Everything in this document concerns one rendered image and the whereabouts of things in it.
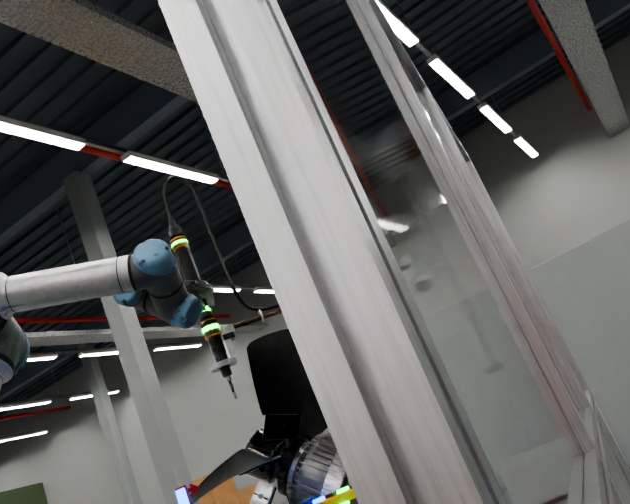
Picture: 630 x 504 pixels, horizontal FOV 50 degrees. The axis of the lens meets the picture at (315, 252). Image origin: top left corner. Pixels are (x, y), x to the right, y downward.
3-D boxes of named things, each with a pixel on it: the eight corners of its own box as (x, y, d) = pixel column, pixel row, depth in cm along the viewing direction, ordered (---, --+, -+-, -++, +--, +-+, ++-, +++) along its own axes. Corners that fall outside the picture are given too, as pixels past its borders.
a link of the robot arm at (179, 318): (174, 307, 139) (133, 289, 143) (187, 339, 147) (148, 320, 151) (197, 280, 143) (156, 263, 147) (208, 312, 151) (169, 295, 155)
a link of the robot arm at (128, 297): (132, 312, 145) (102, 299, 149) (162, 315, 155) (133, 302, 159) (145, 278, 145) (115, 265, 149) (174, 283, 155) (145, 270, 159)
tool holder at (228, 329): (243, 362, 177) (230, 328, 179) (246, 356, 170) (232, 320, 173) (210, 374, 174) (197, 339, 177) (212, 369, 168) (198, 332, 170)
